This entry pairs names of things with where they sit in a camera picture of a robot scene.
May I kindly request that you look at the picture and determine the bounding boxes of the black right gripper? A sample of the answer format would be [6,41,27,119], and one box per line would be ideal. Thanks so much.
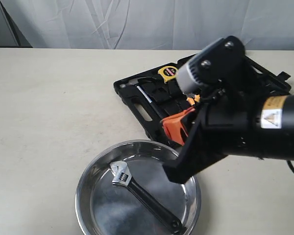
[161,55,260,184]

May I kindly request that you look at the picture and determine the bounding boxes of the black plastic tool case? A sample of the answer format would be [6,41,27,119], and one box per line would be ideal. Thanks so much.
[114,58,294,153]

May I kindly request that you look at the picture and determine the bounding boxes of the black handled adjustable wrench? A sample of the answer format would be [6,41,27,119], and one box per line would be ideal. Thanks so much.
[110,161,185,235]

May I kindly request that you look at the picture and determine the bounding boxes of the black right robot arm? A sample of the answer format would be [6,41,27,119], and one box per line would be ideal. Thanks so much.
[162,55,294,184]

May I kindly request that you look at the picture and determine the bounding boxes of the yellow measuring tape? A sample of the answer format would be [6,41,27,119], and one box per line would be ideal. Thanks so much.
[158,66,178,83]

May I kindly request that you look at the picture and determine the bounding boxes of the white backdrop curtain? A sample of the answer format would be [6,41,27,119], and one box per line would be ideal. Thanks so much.
[0,0,294,50]

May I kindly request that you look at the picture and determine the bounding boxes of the round stainless steel tray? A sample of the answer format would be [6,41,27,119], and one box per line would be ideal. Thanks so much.
[75,140,201,235]

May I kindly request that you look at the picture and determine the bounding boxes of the yellow handled pliers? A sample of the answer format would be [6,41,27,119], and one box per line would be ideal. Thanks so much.
[187,94,200,106]

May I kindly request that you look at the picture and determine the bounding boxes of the black handled claw hammer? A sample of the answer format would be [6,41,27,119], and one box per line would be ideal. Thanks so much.
[120,76,167,119]

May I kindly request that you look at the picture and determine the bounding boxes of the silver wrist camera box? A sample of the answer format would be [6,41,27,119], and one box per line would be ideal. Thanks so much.
[176,36,245,94]

